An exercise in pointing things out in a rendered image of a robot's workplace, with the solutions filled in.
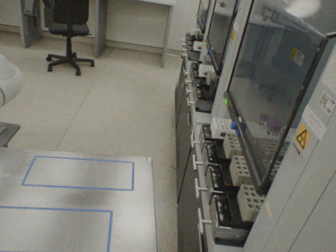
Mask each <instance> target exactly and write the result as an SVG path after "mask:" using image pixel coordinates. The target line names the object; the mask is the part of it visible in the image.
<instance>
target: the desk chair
mask: <svg viewBox="0 0 336 252"><path fill-rule="evenodd" d="M54 6H55V9H54V8H53V25H54V28H48V30H49V31H45V32H50V33H51V34H53V35H62V36H63V37H66V38H67V43H66V56H63V55H57V54H51V53H49V54H48V56H47V57H46V61H47V62H50V61H51V60H52V58H54V59H59V60H58V61H55V62H52V63H49V64H48V72H49V71H51V72H52V66H56V65H60V64H64V63H70V64H71V65H72V66H73V67H74V68H75V69H76V70H78V71H76V72H75V75H76V76H78V75H79V76H81V71H80V70H81V69H80V67H79V66H78V65H77V64H76V63H75V62H85V63H90V66H91V67H92V66H93V67H94V66H95V63H94V60H93V59H90V58H79V57H77V55H76V52H73V53H72V42H71V38H73V37H76V36H88V35H92V34H89V33H90V30H89V27H88V25H87V22H88V20H89V0H54Z"/></svg>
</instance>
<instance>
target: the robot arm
mask: <svg viewBox="0 0 336 252"><path fill-rule="evenodd" d="M39 1H40V0H25V4H24V16H26V17H27V22H28V32H29V38H35V39H39V24H38V17H37V16H36V14H37V9H38V4H39ZM42 1H43V3H44V6H45V7H44V8H43V9H44V24H45V28H50V29H53V28H54V16H53V9H55V6H54V5H55V2H54V0H42ZM24 82H25V79H24V75H23V73H22V71H20V69H19V68H18V67H16V65H14V64H12V63H10V62H9V61H8V60H7V59H6V58H5V57H4V56H3V55H1V54H0V109H1V107H2V106H4V105H6V104H7V103H9V102H10V101H12V100H13V99H14V98H15V97H16V96H17V95H18V94H19V92H20V91H21V89H22V88H23V86H24ZM6 130H8V127H7V125H5V124H0V135H1V134H2V133H3V132H5V131H6Z"/></svg>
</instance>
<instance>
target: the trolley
mask: <svg viewBox="0 0 336 252"><path fill-rule="evenodd" d="M0 252H158V239H157V231H156V213H155V197H154V180H153V162H152V157H150V156H134V155H118V154H102V153H86V152H70V151H54V150H38V149H21V148H14V147H0Z"/></svg>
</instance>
